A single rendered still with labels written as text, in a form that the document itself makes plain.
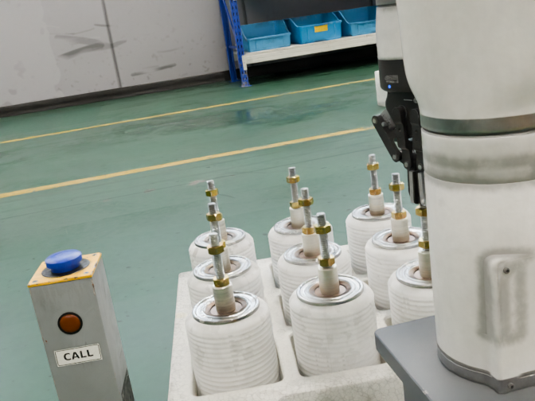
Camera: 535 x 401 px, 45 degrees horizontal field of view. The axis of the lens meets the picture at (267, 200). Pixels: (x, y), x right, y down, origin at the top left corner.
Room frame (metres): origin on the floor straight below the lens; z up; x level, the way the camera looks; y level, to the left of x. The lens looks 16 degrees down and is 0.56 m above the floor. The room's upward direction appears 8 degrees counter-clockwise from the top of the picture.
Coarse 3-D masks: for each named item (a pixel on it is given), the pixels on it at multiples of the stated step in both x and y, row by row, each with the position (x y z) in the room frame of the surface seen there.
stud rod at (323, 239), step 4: (320, 212) 0.66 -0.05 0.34; (320, 216) 0.65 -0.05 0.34; (324, 216) 0.66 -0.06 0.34; (320, 220) 0.65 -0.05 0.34; (324, 220) 0.66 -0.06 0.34; (320, 224) 0.65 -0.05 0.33; (324, 224) 0.66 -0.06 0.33; (320, 236) 0.66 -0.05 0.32; (324, 236) 0.65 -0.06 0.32; (320, 240) 0.66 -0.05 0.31; (324, 240) 0.65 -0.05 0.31; (320, 244) 0.66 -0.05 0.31; (324, 244) 0.65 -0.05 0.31; (328, 244) 0.66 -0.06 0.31; (320, 248) 0.66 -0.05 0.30; (324, 248) 0.65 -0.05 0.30; (328, 248) 0.66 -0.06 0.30; (324, 252) 0.65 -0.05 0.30; (328, 252) 0.66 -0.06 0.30; (324, 256) 0.65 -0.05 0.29; (328, 256) 0.66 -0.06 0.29
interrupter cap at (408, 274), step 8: (408, 264) 0.69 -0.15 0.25; (416, 264) 0.69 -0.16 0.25; (400, 272) 0.67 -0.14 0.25; (408, 272) 0.67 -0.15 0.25; (416, 272) 0.67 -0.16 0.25; (400, 280) 0.65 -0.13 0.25; (408, 280) 0.65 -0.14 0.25; (416, 280) 0.65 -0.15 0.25; (424, 280) 0.64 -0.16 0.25; (424, 288) 0.63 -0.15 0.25
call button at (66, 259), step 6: (60, 252) 0.70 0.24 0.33; (66, 252) 0.69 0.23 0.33; (72, 252) 0.69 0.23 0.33; (78, 252) 0.69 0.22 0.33; (48, 258) 0.68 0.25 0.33; (54, 258) 0.68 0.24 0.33; (60, 258) 0.68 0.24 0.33; (66, 258) 0.67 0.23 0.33; (72, 258) 0.67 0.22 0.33; (78, 258) 0.68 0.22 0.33; (48, 264) 0.67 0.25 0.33; (54, 264) 0.67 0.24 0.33; (60, 264) 0.67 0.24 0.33; (66, 264) 0.67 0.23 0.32; (72, 264) 0.67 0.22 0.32; (78, 264) 0.68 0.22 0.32; (54, 270) 0.67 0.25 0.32; (60, 270) 0.67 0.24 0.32; (66, 270) 0.67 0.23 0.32
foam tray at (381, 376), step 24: (264, 264) 0.94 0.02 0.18; (264, 288) 0.85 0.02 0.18; (384, 312) 0.73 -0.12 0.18; (288, 336) 0.70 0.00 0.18; (288, 360) 0.64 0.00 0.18; (384, 360) 0.65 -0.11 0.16; (192, 384) 0.63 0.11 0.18; (288, 384) 0.60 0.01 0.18; (312, 384) 0.59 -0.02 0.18; (336, 384) 0.58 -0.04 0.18; (360, 384) 0.58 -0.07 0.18; (384, 384) 0.58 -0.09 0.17
